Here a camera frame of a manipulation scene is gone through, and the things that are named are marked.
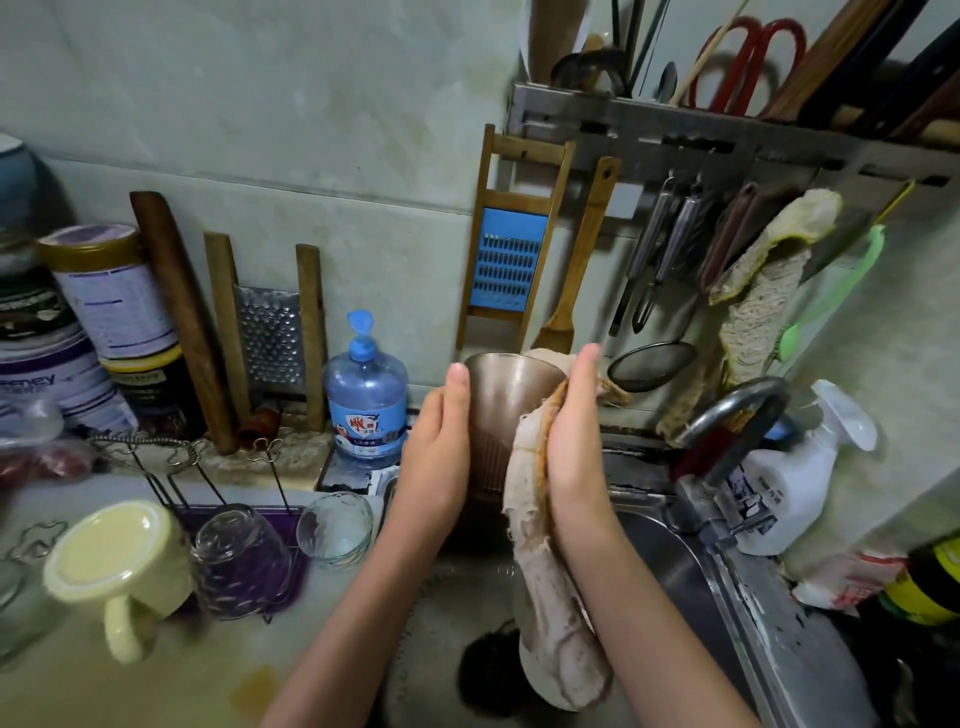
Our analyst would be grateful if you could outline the person's left hand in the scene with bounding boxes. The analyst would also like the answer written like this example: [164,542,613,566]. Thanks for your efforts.
[382,361,474,564]

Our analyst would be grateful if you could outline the person's right hand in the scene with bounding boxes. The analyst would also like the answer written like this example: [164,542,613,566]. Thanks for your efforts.
[543,342,620,549]

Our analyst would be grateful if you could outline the brown amber glass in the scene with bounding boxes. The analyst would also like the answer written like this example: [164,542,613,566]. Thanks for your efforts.
[462,351,572,497]

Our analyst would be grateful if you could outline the beige dish cloth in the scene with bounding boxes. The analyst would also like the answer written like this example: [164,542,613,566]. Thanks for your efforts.
[501,348,635,711]

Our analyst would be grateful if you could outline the yellow mug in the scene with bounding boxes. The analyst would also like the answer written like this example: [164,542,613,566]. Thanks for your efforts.
[42,499,197,666]

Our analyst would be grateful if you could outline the small clear glass cup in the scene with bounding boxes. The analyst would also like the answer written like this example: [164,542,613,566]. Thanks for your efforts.
[0,555,69,662]

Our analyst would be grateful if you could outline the person's right forearm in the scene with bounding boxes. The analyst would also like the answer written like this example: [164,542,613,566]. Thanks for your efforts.
[562,517,767,728]

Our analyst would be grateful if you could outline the person's left forearm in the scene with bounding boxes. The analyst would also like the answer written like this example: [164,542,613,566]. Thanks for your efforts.
[258,532,459,728]

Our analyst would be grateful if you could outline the small blue water bottle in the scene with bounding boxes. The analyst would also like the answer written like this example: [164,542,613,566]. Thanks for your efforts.
[324,310,411,464]

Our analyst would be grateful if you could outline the mesh strainer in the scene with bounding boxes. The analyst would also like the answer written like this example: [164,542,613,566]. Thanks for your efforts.
[607,187,764,395]

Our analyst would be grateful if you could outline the metal faucet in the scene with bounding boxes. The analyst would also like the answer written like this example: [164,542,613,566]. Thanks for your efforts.
[672,375,792,534]

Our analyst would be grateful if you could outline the purple plastic tray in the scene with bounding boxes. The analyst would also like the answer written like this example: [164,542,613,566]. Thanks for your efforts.
[172,502,314,609]

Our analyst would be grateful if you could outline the wooden spatula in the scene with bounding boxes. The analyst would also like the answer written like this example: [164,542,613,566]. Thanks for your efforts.
[532,156,623,356]

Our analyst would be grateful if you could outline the metal peeler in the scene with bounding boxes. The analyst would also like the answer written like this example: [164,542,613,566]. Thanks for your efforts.
[607,172,680,339]
[630,180,707,335]

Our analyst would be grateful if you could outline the wooden slicer with blue blade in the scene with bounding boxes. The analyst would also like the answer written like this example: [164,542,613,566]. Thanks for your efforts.
[454,124,578,362]

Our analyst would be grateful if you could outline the wooden framed metal grater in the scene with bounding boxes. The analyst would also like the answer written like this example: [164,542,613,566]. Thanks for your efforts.
[204,231,330,437]

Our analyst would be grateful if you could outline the white spray bottle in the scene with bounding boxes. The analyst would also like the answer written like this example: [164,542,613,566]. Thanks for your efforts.
[732,378,881,558]

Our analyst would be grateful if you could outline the white plate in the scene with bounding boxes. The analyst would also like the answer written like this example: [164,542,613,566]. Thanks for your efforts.
[517,630,617,713]

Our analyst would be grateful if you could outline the wooden rolling pin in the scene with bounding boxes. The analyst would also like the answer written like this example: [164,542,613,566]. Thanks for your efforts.
[129,190,242,455]

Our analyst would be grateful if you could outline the pink and white plastic bag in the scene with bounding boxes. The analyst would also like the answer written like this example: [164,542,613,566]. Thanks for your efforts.
[792,543,909,612]

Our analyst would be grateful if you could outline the dark bottle with yellow label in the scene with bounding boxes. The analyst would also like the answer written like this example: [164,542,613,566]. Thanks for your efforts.
[877,532,960,627]

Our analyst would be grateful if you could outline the dark metal ladle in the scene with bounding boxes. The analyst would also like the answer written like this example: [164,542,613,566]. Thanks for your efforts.
[549,48,632,98]

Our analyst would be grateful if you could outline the stack of labelled tin cans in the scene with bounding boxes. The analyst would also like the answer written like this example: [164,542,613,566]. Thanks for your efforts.
[0,222,197,444]

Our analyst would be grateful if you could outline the plastic bag with red contents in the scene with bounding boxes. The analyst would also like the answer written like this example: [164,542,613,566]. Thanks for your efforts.
[0,397,99,489]

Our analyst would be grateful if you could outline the bundle of dark chopsticks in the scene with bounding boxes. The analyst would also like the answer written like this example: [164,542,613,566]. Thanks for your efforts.
[607,0,672,99]

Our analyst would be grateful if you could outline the wooden scoop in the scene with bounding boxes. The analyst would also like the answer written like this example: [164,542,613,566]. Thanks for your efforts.
[525,0,591,84]

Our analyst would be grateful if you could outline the bamboo skewer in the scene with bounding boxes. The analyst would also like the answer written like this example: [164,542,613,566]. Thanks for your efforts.
[672,0,755,110]

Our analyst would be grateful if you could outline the blue enamel bowl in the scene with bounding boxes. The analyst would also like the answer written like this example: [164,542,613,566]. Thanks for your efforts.
[0,132,39,242]

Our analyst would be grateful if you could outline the black wire scourer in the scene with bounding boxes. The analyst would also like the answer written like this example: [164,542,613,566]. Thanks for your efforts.
[457,627,530,719]

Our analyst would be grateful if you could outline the metal wire cup rack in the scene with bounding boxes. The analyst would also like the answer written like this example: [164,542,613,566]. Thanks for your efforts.
[0,427,320,624]

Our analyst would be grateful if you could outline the wall mounted metal utensil rack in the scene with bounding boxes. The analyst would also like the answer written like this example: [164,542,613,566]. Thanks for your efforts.
[505,82,960,212]

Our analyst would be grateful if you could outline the red handled scissors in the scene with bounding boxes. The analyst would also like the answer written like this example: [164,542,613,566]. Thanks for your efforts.
[687,16,809,119]

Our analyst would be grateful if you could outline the brown handled knife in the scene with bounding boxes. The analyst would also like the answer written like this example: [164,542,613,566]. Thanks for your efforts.
[762,0,894,122]
[888,67,960,146]

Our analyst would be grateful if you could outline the black handled knife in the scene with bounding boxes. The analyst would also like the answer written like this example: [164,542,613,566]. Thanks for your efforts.
[802,0,929,129]
[855,15,960,140]

